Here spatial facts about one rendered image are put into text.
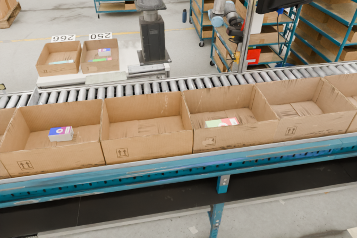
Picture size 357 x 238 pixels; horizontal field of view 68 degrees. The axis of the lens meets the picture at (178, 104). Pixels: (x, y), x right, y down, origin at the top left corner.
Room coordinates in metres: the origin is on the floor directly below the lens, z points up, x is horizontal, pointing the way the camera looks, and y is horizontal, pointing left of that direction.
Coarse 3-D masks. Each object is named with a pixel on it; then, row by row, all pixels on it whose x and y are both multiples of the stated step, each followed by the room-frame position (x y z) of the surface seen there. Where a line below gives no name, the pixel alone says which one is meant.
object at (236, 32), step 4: (228, 28) 1.80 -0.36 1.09; (232, 28) 1.79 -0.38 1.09; (236, 28) 1.79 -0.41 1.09; (240, 28) 1.80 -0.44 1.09; (228, 32) 1.77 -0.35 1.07; (232, 32) 1.77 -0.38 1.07; (236, 32) 1.77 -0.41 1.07; (240, 32) 1.78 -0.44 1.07; (232, 36) 1.80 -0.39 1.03; (236, 36) 1.79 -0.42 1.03; (240, 36) 1.78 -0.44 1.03; (236, 40) 1.79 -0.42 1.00
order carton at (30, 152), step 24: (24, 120) 0.96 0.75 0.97; (48, 120) 0.98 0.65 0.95; (72, 120) 1.00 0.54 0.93; (96, 120) 1.02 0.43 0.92; (0, 144) 0.73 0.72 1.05; (24, 144) 0.87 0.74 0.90; (48, 144) 0.87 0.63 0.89; (72, 144) 0.73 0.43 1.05; (96, 144) 0.74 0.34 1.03; (24, 168) 0.69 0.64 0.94; (48, 168) 0.71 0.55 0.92; (72, 168) 0.72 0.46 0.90
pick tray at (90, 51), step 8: (88, 40) 2.10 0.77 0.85; (96, 40) 2.12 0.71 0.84; (104, 40) 2.13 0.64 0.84; (112, 40) 2.14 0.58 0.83; (88, 48) 2.10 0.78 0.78; (96, 48) 2.11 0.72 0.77; (112, 48) 2.14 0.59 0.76; (88, 56) 1.99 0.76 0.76; (96, 56) 1.99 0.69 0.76; (104, 56) 1.99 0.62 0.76; (112, 56) 1.99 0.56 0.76; (80, 64) 1.73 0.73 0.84; (88, 64) 1.74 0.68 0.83; (96, 64) 1.75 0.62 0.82; (104, 64) 1.76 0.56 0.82; (112, 64) 1.77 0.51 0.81; (88, 72) 1.74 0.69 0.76; (96, 72) 1.75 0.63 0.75
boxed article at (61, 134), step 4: (52, 128) 0.94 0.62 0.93; (56, 128) 0.94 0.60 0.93; (60, 128) 0.94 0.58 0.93; (64, 128) 0.94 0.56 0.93; (68, 128) 0.94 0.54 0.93; (52, 132) 0.92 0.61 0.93; (56, 132) 0.92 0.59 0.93; (60, 132) 0.92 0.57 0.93; (64, 132) 0.92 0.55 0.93; (68, 132) 0.92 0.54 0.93; (72, 132) 0.94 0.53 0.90; (48, 136) 0.89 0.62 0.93; (52, 136) 0.90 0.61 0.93; (56, 136) 0.90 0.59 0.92; (60, 136) 0.90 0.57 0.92; (64, 136) 0.90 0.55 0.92; (68, 136) 0.91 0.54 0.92; (72, 136) 0.93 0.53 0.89; (52, 140) 0.89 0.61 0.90; (56, 140) 0.90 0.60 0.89; (60, 140) 0.90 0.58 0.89; (64, 140) 0.90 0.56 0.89; (68, 140) 0.90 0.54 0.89
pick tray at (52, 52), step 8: (48, 48) 2.06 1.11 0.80; (56, 48) 2.07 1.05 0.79; (64, 48) 2.08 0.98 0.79; (72, 48) 2.09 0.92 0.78; (80, 48) 2.04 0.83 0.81; (40, 56) 1.85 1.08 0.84; (48, 56) 1.99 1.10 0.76; (56, 56) 1.99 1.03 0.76; (64, 56) 1.99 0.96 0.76; (72, 56) 1.99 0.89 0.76; (80, 56) 1.97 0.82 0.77; (40, 64) 1.79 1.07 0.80; (48, 64) 1.70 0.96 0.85; (56, 64) 1.71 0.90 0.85; (64, 64) 1.72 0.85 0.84; (72, 64) 1.73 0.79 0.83; (40, 72) 1.69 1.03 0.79; (48, 72) 1.70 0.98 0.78; (56, 72) 1.71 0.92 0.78; (64, 72) 1.72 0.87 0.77; (72, 72) 1.73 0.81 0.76
